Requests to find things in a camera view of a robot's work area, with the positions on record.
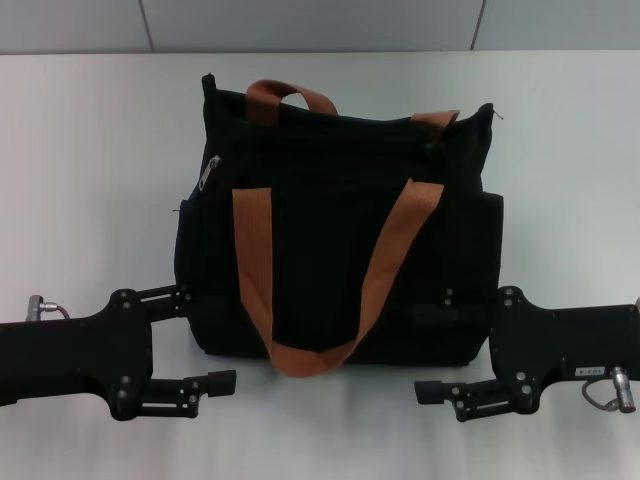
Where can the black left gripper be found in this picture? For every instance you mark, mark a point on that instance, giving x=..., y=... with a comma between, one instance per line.
x=70, y=355

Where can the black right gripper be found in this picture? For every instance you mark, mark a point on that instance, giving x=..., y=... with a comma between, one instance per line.
x=570, y=340

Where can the silver zipper pull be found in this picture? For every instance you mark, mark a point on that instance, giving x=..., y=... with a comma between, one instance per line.
x=207, y=175

